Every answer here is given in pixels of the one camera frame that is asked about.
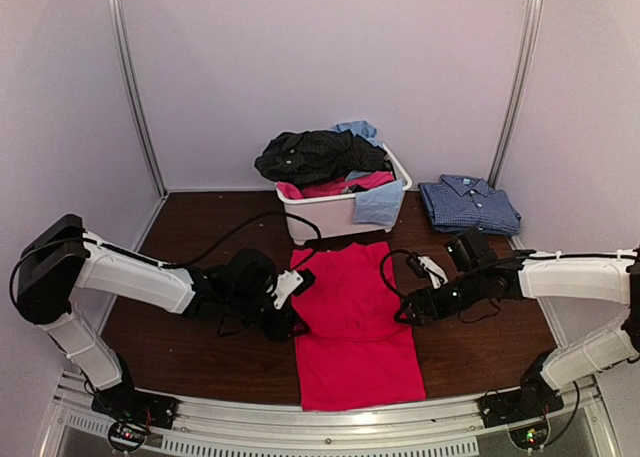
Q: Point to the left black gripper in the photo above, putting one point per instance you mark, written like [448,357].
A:
[280,331]

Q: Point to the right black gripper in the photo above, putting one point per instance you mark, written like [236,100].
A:
[420,300]

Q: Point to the red t-shirt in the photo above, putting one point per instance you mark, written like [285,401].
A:
[355,355]

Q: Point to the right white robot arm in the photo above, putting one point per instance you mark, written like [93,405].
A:
[528,274]

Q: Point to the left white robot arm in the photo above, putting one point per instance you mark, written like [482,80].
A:
[65,257]

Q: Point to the white plastic laundry bin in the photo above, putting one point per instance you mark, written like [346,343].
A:
[333,216]

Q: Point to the light blue shirt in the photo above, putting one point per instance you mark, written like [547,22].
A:
[381,204]

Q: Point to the folded blue checkered shirt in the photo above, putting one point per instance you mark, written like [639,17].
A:
[456,203]

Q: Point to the pink garment in bin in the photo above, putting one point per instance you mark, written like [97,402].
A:
[354,182]

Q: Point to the black striped shirt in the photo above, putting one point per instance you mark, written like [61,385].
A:
[313,157]

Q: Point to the right circuit board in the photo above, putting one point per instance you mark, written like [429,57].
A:
[529,436]

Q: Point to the circuit board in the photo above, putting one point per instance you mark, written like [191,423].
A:
[529,436]
[125,437]

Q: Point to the left circuit board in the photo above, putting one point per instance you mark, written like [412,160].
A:
[125,437]

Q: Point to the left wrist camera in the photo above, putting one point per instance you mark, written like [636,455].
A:
[288,283]

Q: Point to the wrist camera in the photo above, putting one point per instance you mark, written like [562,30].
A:
[425,267]
[288,283]

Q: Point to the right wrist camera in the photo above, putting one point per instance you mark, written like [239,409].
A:
[425,267]

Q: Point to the front aluminium rail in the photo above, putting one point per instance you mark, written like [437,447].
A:
[440,427]

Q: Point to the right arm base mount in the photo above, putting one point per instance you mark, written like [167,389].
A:
[505,408]

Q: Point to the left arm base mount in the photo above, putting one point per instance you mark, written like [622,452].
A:
[147,410]

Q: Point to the right aluminium frame post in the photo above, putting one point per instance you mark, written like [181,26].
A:
[529,36]

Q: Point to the aluminium frame post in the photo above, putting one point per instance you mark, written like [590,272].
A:
[529,36]
[132,90]

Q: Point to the left aluminium frame post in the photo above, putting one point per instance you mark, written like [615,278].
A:
[132,90]

